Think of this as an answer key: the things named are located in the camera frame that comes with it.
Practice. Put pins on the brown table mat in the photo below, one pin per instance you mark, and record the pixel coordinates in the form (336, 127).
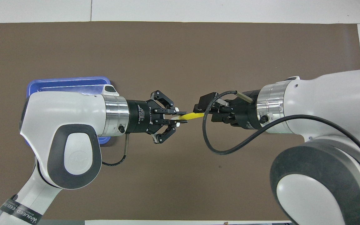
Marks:
(167, 47)

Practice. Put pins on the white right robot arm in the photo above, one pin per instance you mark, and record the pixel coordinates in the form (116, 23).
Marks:
(323, 100)

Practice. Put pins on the yellow marker pen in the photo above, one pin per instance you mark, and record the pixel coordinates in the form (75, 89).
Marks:
(192, 116)

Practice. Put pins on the blue plastic tray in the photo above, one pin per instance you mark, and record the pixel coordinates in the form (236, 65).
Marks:
(67, 82)

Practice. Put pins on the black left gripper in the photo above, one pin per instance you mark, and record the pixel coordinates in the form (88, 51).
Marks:
(139, 117)

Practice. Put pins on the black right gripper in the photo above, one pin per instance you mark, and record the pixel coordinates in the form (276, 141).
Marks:
(245, 117)

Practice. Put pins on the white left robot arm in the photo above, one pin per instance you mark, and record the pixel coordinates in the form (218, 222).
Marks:
(58, 112)

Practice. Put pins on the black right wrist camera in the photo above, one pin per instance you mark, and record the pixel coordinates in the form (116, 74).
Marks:
(207, 100)

